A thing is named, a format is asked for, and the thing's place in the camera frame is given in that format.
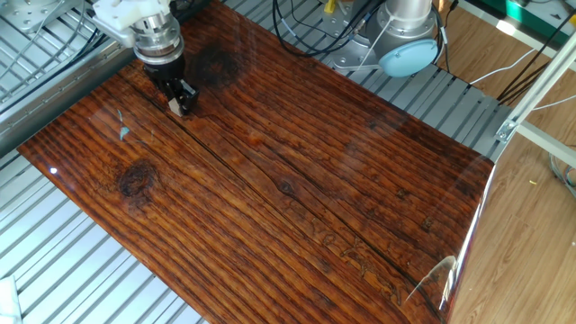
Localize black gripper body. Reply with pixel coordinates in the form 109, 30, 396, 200
142, 55, 187, 83

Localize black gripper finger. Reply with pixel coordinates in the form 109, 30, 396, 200
173, 78, 201, 117
157, 78, 181, 107

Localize glossy wood grain mat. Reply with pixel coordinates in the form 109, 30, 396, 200
16, 0, 496, 324

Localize white cloth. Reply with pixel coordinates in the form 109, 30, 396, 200
0, 274, 23, 324

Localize green bench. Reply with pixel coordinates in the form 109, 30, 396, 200
476, 0, 576, 46

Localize black cable along rail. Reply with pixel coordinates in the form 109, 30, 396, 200
0, 24, 112, 116

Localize long black robot cable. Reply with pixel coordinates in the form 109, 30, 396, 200
271, 0, 383, 59

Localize silver perforated mount plate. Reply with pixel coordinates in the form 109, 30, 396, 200
0, 0, 77, 35

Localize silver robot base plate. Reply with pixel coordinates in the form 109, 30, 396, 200
330, 38, 383, 72

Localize silver cable connector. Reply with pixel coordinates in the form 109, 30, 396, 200
352, 12, 374, 36

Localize white cable tie tail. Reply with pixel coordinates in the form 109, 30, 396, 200
354, 16, 393, 73

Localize white floor cable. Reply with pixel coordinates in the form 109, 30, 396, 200
469, 48, 537, 86

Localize black floor cables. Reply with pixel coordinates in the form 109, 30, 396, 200
496, 12, 576, 105

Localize aluminium frame post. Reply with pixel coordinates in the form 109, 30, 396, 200
494, 31, 576, 168

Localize grey cable bundle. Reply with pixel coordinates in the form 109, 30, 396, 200
547, 152, 576, 200

